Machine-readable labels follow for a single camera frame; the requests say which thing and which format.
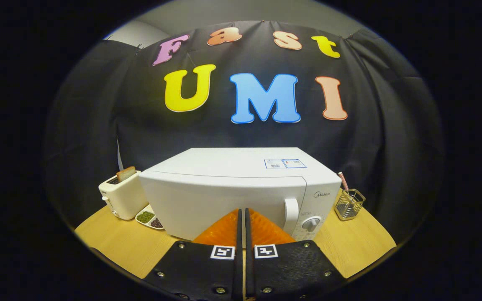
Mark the white microwave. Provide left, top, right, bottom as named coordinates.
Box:
left=138, top=147, right=342, bottom=243

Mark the white divided bean tray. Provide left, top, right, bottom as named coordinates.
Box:
left=135, top=204, right=165, bottom=230

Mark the white toaster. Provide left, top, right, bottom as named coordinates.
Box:
left=98, top=169, right=149, bottom=221

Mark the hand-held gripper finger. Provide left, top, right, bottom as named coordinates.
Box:
left=143, top=208, right=244, bottom=301
left=245, top=208, right=348, bottom=301

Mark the metal mesh holder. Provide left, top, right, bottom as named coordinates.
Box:
left=334, top=189, right=366, bottom=221

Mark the toasted bread slice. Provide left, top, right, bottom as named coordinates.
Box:
left=116, top=166, right=136, bottom=182

